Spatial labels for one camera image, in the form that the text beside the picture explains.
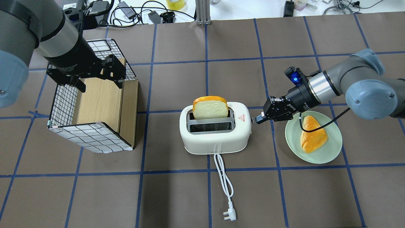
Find triangular yellow bread piece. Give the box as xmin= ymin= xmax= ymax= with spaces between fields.
xmin=300 ymin=115 xmax=328 ymax=154

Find wire and wood basket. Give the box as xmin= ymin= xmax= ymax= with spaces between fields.
xmin=47 ymin=39 xmax=139 ymax=154

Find toast slice in toaster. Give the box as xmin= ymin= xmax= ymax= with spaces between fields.
xmin=192 ymin=96 xmax=228 ymax=119

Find light green plate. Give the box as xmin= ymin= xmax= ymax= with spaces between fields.
xmin=285 ymin=111 xmax=343 ymax=164

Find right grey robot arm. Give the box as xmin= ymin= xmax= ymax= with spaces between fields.
xmin=252 ymin=49 xmax=405 ymax=124

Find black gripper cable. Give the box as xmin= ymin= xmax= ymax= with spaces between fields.
xmin=298 ymin=107 xmax=351 ymax=133

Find yellow tape roll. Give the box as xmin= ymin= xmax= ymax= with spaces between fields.
xmin=166 ymin=0 xmax=186 ymax=11

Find white toaster power cable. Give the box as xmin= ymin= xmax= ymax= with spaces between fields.
xmin=214 ymin=153 xmax=237 ymax=221

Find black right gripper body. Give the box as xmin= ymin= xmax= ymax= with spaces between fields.
xmin=263 ymin=83 xmax=320 ymax=121

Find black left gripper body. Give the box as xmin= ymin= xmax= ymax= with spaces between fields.
xmin=46 ymin=54 xmax=109 ymax=81

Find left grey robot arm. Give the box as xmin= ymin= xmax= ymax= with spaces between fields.
xmin=0 ymin=0 xmax=126 ymax=108

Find black power adapter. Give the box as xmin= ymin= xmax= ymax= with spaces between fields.
xmin=283 ymin=0 xmax=295 ymax=17

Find aluminium frame post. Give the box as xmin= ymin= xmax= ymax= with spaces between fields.
xmin=195 ymin=0 xmax=211 ymax=25

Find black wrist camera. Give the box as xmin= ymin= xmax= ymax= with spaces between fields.
xmin=284 ymin=66 xmax=306 ymax=86

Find white toaster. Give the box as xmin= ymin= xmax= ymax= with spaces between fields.
xmin=179 ymin=102 xmax=252 ymax=155

